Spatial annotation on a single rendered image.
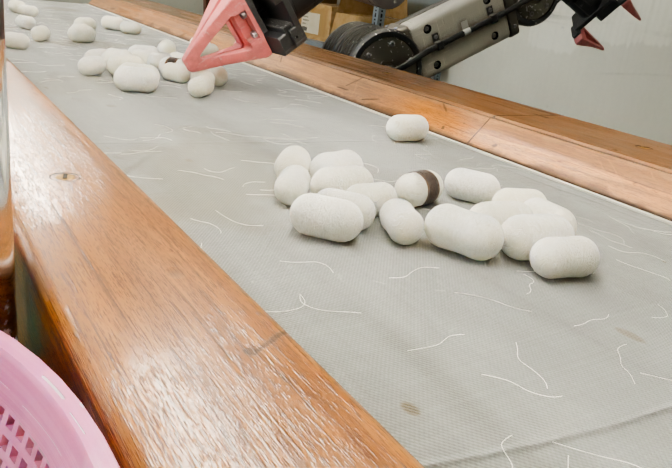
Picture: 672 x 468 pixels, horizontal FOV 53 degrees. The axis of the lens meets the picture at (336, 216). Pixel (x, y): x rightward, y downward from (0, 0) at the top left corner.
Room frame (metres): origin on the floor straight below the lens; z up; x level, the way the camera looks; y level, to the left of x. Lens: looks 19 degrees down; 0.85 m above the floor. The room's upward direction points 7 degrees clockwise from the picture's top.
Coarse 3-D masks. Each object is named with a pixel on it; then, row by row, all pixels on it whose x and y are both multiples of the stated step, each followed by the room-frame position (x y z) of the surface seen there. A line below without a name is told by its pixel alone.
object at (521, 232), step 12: (516, 216) 0.30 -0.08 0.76; (528, 216) 0.30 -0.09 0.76; (540, 216) 0.30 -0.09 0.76; (552, 216) 0.30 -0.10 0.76; (504, 228) 0.29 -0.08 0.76; (516, 228) 0.29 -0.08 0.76; (528, 228) 0.29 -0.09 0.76; (540, 228) 0.29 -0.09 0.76; (552, 228) 0.29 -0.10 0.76; (564, 228) 0.30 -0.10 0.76; (504, 240) 0.29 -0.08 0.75; (516, 240) 0.29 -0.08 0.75; (528, 240) 0.29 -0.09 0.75; (504, 252) 0.29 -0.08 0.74; (516, 252) 0.29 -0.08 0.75; (528, 252) 0.29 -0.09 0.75
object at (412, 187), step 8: (408, 176) 0.35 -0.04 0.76; (416, 176) 0.35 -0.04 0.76; (400, 184) 0.35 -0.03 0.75; (408, 184) 0.35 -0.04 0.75; (416, 184) 0.35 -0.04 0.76; (424, 184) 0.35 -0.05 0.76; (440, 184) 0.36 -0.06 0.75; (400, 192) 0.35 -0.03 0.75; (408, 192) 0.35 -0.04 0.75; (416, 192) 0.35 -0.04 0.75; (424, 192) 0.35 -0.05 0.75; (440, 192) 0.36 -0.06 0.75; (408, 200) 0.35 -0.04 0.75; (416, 200) 0.35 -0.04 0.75; (424, 200) 0.35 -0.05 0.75
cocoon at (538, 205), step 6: (534, 198) 0.34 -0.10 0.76; (540, 198) 0.34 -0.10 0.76; (528, 204) 0.34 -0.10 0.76; (534, 204) 0.33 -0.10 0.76; (540, 204) 0.33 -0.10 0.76; (546, 204) 0.33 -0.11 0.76; (552, 204) 0.33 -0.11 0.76; (534, 210) 0.33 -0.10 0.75; (540, 210) 0.33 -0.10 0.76; (546, 210) 0.33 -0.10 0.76; (552, 210) 0.32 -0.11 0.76; (558, 210) 0.32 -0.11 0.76; (564, 210) 0.32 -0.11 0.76; (564, 216) 0.32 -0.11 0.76; (570, 216) 0.32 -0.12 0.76; (570, 222) 0.32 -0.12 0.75; (576, 222) 0.32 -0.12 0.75; (576, 228) 0.32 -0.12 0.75
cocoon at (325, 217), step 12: (300, 204) 0.29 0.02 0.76; (312, 204) 0.29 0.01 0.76; (324, 204) 0.29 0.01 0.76; (336, 204) 0.29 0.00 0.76; (348, 204) 0.29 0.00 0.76; (300, 216) 0.29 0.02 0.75; (312, 216) 0.28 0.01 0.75; (324, 216) 0.28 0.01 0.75; (336, 216) 0.28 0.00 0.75; (348, 216) 0.28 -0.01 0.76; (360, 216) 0.29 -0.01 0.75; (300, 228) 0.29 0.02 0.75; (312, 228) 0.28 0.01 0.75; (324, 228) 0.28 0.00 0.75; (336, 228) 0.28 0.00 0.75; (348, 228) 0.28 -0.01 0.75; (360, 228) 0.29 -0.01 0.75; (336, 240) 0.29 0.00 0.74; (348, 240) 0.29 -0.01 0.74
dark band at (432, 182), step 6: (420, 174) 0.36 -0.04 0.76; (426, 174) 0.36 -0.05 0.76; (432, 174) 0.36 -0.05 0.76; (426, 180) 0.35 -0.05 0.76; (432, 180) 0.36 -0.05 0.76; (432, 186) 0.36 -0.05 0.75; (438, 186) 0.36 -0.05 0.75; (432, 192) 0.36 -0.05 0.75; (438, 192) 0.36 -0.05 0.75; (432, 198) 0.36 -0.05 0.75; (426, 204) 0.36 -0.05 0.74
